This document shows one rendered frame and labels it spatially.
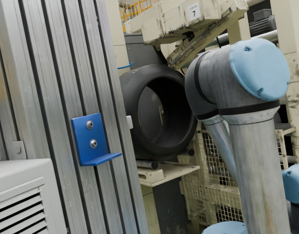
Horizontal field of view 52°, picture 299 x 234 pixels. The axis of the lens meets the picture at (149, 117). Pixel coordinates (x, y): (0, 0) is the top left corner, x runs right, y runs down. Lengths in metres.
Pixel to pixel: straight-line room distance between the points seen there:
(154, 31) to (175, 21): 0.22
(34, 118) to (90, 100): 0.13
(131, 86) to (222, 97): 1.13
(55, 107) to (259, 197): 0.41
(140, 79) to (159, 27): 0.47
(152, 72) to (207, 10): 0.45
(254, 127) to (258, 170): 0.08
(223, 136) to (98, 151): 0.30
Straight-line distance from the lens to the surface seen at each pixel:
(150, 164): 1.75
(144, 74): 1.73
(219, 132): 0.73
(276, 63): 0.60
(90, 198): 0.60
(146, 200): 2.19
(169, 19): 1.96
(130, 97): 1.66
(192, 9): 1.81
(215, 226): 0.83
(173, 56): 2.16
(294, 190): 0.75
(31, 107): 0.52
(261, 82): 0.56
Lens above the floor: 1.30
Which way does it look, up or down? 4 degrees down
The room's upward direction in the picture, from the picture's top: 10 degrees counter-clockwise
